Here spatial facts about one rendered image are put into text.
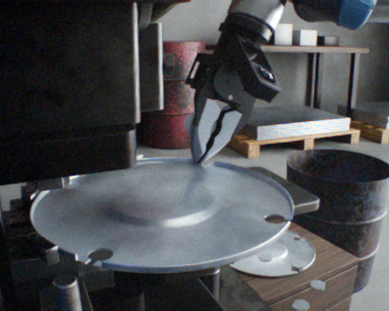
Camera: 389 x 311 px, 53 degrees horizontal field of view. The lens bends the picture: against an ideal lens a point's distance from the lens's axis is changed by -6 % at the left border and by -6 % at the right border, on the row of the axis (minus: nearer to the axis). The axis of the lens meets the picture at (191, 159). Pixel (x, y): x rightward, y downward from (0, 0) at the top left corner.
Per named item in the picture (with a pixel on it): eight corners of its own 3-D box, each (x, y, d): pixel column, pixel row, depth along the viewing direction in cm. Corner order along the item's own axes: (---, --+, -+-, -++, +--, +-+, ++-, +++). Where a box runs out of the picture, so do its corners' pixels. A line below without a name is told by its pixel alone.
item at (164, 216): (118, 154, 64) (118, 149, 64) (307, 177, 54) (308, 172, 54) (-29, 232, 39) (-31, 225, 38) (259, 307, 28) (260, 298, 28)
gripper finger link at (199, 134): (182, 154, 63) (206, 97, 62) (200, 164, 58) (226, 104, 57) (165, 147, 61) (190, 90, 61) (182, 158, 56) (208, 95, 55)
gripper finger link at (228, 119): (199, 159, 65) (222, 104, 64) (218, 171, 60) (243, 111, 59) (183, 154, 63) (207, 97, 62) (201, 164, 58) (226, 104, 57)
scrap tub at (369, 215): (330, 238, 196) (341, 144, 181) (396, 281, 159) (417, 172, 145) (258, 257, 180) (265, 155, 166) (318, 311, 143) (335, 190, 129)
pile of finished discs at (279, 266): (271, 220, 138) (271, 219, 138) (335, 257, 114) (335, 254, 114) (198, 242, 124) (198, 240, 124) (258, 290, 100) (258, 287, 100)
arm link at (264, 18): (294, 10, 56) (251, -19, 52) (282, 39, 57) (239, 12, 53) (263, 11, 63) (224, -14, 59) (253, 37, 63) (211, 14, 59)
